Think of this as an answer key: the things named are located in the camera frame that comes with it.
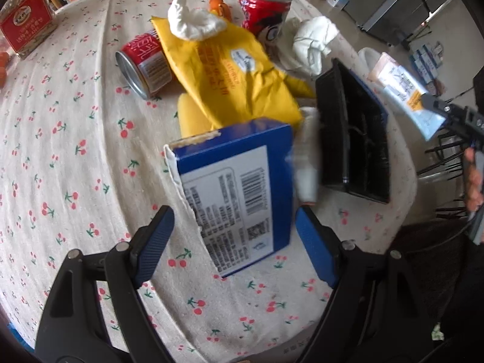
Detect white snack wrapper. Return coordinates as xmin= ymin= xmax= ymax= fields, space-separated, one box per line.
xmin=359 ymin=48 xmax=445 ymax=141

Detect black plastic tray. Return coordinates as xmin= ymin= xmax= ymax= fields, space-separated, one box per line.
xmin=315 ymin=58 xmax=391 ymax=204

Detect blue cardboard snack box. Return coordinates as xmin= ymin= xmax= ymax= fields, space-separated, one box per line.
xmin=164 ymin=118 xmax=293 ymax=277

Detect right hand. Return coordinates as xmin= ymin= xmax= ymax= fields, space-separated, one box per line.
xmin=464 ymin=148 xmax=483 ymax=212

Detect crumpled white paper wad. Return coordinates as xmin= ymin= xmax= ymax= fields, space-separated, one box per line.
xmin=276 ymin=16 xmax=340 ymax=77

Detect cherry print tablecloth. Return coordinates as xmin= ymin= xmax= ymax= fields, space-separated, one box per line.
xmin=0 ymin=0 xmax=419 ymax=363

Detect yellow padded mailer bag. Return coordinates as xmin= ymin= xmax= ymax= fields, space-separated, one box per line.
xmin=152 ymin=16 xmax=316 ymax=138

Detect upright red soda can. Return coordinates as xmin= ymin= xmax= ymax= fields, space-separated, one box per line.
xmin=239 ymin=0 xmax=293 ymax=47

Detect lying red soda can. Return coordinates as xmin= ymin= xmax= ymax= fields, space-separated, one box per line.
xmin=115 ymin=30 xmax=172 ymax=100

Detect crumpled white tissue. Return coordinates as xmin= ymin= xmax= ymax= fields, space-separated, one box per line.
xmin=167 ymin=0 xmax=227 ymax=41

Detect nut jar with red label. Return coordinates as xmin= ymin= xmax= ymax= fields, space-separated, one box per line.
xmin=1 ymin=0 xmax=57 ymax=59

